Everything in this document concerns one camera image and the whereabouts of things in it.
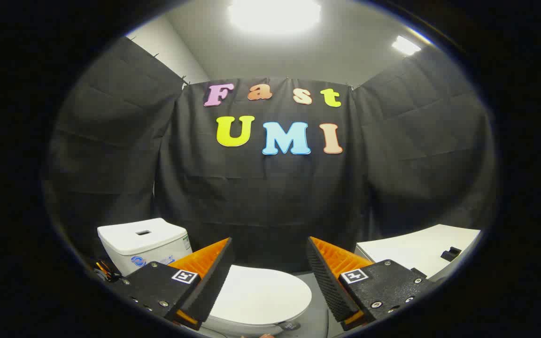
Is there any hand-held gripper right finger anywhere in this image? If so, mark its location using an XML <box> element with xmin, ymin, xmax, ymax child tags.
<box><xmin>306</xmin><ymin>236</ymin><xmax>435</xmax><ymax>331</ymax></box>

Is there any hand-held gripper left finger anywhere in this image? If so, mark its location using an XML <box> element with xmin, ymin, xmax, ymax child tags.
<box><xmin>109</xmin><ymin>237</ymin><xmax>233</xmax><ymax>331</ymax></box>

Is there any white toilet lid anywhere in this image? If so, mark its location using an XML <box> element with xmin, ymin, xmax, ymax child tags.
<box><xmin>205</xmin><ymin>265</ymin><xmax>312</xmax><ymax>327</ymax></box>

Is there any white toilet bowl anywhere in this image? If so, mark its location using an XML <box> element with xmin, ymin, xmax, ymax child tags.
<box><xmin>199</xmin><ymin>318</ymin><xmax>301</xmax><ymax>338</ymax></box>

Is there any white toilet tank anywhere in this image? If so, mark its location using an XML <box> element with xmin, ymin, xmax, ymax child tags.
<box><xmin>97</xmin><ymin>218</ymin><xmax>193</xmax><ymax>277</ymax></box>

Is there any white panelled cabinet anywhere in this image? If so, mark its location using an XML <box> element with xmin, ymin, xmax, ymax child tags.
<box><xmin>355</xmin><ymin>224</ymin><xmax>481</xmax><ymax>282</ymax></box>

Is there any black backdrop cloth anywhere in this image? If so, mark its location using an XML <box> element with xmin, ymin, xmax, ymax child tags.
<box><xmin>43</xmin><ymin>37</ymin><xmax>499</xmax><ymax>274</ymax></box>

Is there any ceiling light panel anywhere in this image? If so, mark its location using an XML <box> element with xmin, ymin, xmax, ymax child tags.
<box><xmin>392</xmin><ymin>35</ymin><xmax>421</xmax><ymax>56</ymax></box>
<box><xmin>227</xmin><ymin>0</ymin><xmax>322</xmax><ymax>34</ymax></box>

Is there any orange black cable bundle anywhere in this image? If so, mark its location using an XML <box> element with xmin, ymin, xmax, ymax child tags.
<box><xmin>93</xmin><ymin>260</ymin><xmax>122</xmax><ymax>283</ymax></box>

